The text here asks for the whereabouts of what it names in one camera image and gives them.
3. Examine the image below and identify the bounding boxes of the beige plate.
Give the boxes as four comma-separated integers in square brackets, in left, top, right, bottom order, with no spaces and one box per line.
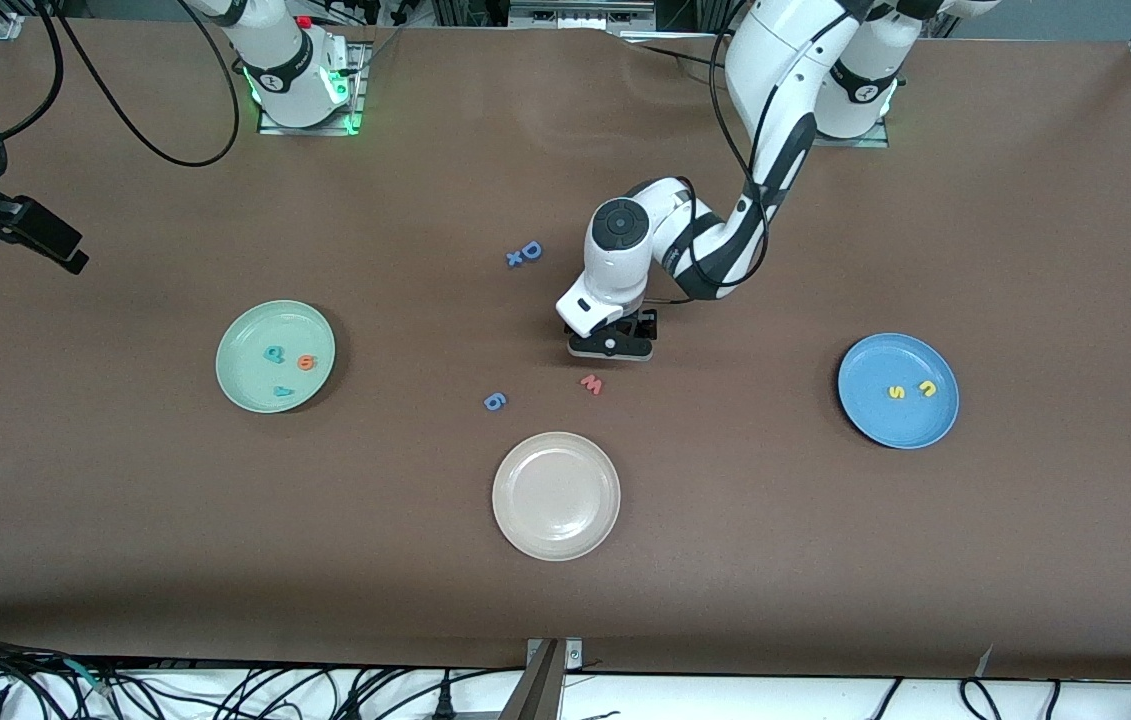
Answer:
[491,431,622,562]

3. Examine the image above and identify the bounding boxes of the pale green plate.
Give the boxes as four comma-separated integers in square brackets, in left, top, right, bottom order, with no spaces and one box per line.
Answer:
[215,300,337,414]

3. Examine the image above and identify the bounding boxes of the blue plate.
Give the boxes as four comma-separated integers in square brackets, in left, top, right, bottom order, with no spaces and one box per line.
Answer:
[836,333,960,450]

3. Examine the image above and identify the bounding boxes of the brown table cover mat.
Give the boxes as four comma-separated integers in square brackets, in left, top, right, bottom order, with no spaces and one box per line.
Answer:
[0,18,1131,683]

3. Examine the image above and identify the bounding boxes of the grey metal rack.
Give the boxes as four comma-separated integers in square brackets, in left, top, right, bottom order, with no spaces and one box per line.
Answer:
[508,0,658,31]

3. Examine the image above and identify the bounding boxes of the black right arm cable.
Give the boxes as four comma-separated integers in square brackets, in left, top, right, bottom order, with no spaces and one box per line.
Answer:
[50,0,241,169]

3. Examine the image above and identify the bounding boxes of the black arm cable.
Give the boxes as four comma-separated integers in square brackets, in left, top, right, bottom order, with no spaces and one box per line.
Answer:
[660,0,861,303]
[50,0,241,169]

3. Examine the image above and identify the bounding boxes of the black hanging cable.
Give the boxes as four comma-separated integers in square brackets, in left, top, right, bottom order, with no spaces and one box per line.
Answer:
[0,0,63,181]

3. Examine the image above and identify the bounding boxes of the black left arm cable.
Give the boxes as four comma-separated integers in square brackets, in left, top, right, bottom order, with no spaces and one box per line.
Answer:
[660,0,861,303]

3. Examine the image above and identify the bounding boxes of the long black table cable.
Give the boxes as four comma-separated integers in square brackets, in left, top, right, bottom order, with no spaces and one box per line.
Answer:
[625,40,726,69]

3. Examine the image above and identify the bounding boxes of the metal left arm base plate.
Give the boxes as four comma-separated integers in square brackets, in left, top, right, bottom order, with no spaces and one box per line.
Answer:
[810,120,891,149]

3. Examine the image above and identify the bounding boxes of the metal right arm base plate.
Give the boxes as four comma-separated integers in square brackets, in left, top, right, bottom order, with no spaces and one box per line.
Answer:
[257,40,368,136]

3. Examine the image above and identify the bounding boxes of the aluminium camera mount post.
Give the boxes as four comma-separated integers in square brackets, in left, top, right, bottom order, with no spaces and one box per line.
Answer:
[500,637,586,720]

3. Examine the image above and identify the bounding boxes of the black cable teal connector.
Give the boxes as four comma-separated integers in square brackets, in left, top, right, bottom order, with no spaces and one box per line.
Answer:
[25,650,116,698]

